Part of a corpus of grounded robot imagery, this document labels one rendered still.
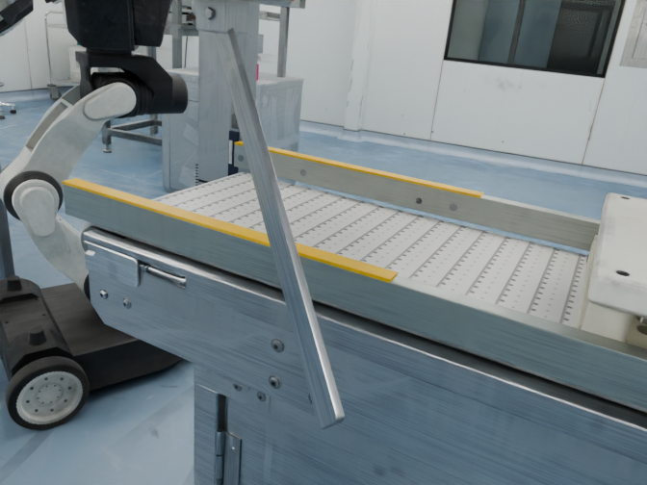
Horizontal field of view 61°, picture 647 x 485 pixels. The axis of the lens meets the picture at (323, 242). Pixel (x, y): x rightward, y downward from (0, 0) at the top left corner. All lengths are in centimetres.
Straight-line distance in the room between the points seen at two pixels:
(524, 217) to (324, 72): 526
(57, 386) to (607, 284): 149
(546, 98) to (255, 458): 501
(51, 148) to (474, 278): 133
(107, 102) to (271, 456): 120
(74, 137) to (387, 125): 433
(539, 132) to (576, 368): 512
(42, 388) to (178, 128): 192
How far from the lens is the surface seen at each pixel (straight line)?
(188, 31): 417
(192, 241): 48
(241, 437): 64
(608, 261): 41
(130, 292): 57
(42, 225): 166
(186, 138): 323
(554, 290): 53
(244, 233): 45
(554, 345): 38
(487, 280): 52
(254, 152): 38
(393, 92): 563
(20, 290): 200
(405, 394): 44
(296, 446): 60
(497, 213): 64
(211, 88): 81
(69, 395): 172
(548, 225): 64
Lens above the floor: 109
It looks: 22 degrees down
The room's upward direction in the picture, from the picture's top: 6 degrees clockwise
